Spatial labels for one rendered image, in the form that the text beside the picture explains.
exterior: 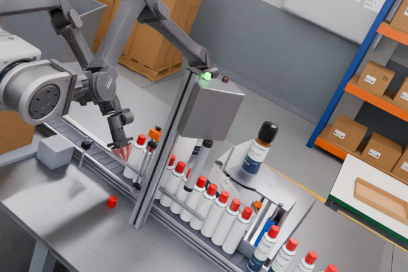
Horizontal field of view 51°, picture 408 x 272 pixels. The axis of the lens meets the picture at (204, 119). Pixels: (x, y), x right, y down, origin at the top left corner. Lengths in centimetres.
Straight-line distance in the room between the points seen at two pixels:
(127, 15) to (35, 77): 41
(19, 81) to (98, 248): 76
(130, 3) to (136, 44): 381
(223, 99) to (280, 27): 458
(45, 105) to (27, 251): 141
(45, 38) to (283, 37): 322
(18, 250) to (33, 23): 218
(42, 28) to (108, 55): 275
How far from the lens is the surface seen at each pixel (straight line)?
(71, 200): 173
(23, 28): 403
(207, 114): 138
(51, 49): 395
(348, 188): 282
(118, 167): 187
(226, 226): 162
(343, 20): 562
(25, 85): 100
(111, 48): 122
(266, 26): 597
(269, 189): 163
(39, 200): 170
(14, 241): 239
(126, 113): 184
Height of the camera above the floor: 194
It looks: 24 degrees down
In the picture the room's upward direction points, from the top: 23 degrees clockwise
